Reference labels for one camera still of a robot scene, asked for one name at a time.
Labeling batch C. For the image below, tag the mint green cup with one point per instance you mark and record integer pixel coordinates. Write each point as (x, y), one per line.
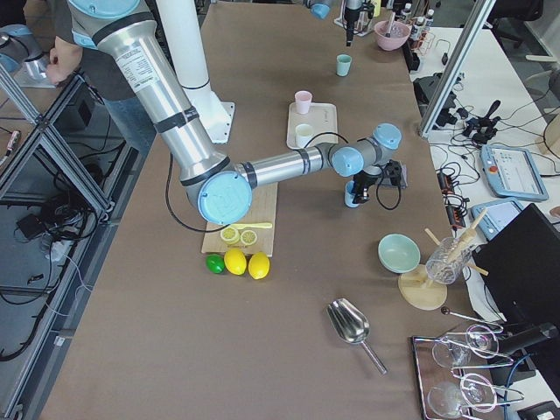
(343, 64)

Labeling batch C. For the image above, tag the light blue cup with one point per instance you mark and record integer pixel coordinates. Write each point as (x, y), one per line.
(350, 195)

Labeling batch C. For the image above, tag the pink cup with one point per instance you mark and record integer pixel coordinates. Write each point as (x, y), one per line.
(303, 101)

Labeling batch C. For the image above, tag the cream white cup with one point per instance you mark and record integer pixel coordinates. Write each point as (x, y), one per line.
(303, 134)

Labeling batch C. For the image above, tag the cream plastic tray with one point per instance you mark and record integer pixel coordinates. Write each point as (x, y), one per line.
(322, 117)

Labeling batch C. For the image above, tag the metal muddler rod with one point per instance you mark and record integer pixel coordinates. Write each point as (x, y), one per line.
(389, 25)

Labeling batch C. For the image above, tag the pink bowl with ice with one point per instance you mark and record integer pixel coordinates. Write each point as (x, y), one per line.
(399, 34)

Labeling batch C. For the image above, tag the mint green bowl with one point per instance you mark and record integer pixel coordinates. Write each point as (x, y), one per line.
(398, 253)

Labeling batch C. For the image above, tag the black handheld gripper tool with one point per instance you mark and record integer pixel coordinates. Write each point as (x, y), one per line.
(482, 128)

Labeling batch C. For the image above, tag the clear glass on stand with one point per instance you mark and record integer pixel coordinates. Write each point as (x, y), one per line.
(448, 261)

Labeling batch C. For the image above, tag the blue teach pendant front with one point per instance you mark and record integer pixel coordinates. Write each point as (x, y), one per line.
(512, 172)

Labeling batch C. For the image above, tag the wooden cup tree stand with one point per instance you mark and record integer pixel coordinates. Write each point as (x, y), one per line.
(426, 294)

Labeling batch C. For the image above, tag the wooden cutting board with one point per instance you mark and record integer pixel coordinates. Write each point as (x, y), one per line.
(262, 210)

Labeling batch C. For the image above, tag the black monitor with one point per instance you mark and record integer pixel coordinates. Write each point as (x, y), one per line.
(522, 261)

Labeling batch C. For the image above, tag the metal scoop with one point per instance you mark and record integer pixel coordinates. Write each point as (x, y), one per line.
(352, 326)

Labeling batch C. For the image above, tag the yellow plastic knife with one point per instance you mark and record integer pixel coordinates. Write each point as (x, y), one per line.
(261, 225)

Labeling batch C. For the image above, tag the yellow lemon left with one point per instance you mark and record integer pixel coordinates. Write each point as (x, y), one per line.
(259, 266)

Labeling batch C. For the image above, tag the yellow lemon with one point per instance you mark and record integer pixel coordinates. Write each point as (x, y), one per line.
(259, 266)
(235, 261)

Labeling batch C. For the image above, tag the yellow lemon middle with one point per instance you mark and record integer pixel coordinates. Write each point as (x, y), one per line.
(235, 261)

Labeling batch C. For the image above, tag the green lime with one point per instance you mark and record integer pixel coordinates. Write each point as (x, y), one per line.
(215, 263)

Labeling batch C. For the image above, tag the standing person dark shirt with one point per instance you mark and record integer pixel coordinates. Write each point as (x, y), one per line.
(105, 77)

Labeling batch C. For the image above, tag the aluminium frame post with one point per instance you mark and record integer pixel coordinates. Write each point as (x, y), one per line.
(473, 25)

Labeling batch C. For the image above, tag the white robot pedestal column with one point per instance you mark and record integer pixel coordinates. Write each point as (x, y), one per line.
(182, 33)

